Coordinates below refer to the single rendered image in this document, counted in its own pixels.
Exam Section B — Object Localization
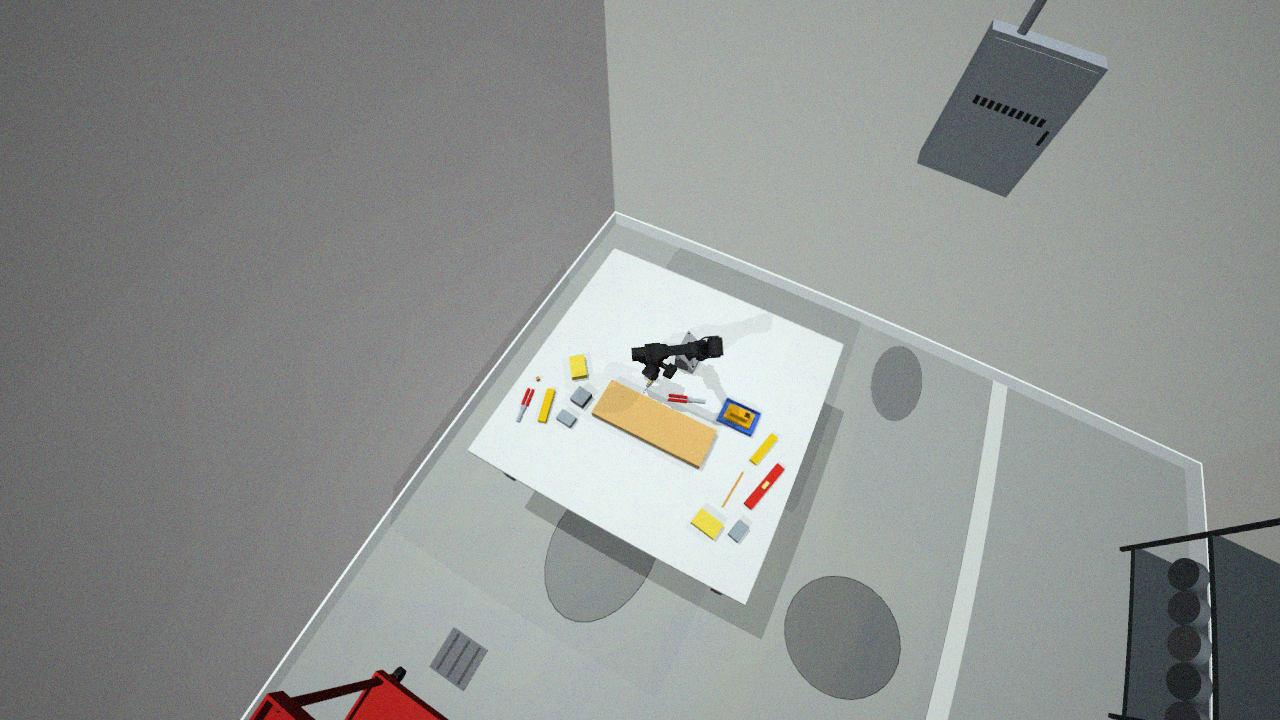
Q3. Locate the blue rectangular tray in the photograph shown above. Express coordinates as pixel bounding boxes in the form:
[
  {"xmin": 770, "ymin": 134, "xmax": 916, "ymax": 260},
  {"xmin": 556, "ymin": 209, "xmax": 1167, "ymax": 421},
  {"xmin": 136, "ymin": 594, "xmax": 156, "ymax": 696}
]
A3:
[{"xmin": 717, "ymin": 398, "xmax": 762, "ymax": 437}]

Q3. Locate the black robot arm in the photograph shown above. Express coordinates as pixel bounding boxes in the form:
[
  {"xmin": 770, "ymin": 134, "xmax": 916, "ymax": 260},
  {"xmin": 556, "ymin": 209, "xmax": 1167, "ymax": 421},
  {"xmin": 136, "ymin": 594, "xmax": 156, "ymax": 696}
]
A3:
[{"xmin": 631, "ymin": 336, "xmax": 724, "ymax": 380}]

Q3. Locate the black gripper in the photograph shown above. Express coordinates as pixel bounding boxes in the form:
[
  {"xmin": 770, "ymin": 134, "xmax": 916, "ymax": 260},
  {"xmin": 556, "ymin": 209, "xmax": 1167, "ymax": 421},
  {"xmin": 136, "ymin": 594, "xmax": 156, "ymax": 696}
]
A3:
[{"xmin": 637, "ymin": 359, "xmax": 677, "ymax": 379}]

